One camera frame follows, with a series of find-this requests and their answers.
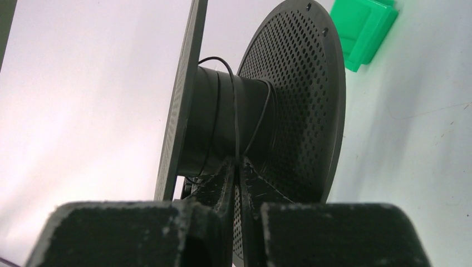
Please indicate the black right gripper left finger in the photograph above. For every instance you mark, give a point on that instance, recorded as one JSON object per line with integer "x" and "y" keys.
{"x": 195, "y": 231}

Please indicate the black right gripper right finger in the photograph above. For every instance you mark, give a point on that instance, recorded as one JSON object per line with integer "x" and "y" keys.
{"x": 279, "y": 232}

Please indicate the dark grey cable spool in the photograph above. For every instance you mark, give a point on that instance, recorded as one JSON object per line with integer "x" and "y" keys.
{"x": 284, "y": 109}

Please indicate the green plastic bin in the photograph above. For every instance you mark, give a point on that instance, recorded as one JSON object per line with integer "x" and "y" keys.
{"x": 362, "y": 25}

